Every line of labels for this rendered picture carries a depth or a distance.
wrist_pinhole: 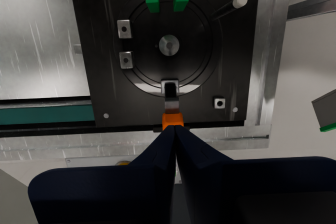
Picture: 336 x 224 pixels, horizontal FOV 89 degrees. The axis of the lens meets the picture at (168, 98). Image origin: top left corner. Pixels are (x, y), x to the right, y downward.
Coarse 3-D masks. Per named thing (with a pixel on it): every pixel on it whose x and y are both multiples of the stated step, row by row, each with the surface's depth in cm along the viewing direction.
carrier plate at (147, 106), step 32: (96, 0) 22; (224, 0) 22; (256, 0) 22; (96, 32) 23; (224, 32) 23; (96, 64) 24; (224, 64) 24; (96, 96) 26; (128, 96) 26; (192, 96) 26; (224, 96) 26
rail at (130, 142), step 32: (0, 128) 32; (32, 128) 31; (64, 128) 31; (96, 128) 30; (128, 128) 30; (160, 128) 27; (192, 128) 29; (224, 128) 29; (256, 128) 29; (0, 160) 30
